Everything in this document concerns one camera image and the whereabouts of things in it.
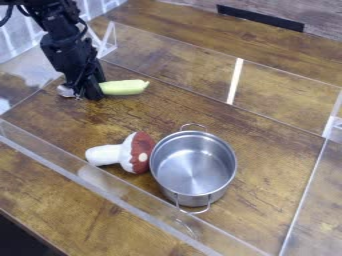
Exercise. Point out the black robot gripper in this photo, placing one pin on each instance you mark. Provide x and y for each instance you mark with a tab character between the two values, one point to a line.
74	59

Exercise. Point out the black wall strip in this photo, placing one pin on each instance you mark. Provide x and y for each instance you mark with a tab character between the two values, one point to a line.
261	18

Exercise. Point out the clear acrylic front barrier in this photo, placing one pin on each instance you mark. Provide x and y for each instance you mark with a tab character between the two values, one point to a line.
195	232

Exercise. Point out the plush brown white mushroom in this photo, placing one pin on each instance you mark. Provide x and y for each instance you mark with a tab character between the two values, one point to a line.
131	154

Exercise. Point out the green handled metal spoon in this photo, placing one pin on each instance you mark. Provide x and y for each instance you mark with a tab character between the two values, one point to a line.
111	88

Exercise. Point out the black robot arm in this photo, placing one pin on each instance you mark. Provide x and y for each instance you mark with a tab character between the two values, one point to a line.
58	17

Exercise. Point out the clear acrylic triangle stand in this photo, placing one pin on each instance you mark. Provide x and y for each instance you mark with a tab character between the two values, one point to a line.
105	43

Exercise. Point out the stainless steel pot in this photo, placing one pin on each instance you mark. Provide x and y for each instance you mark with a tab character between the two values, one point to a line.
193	164

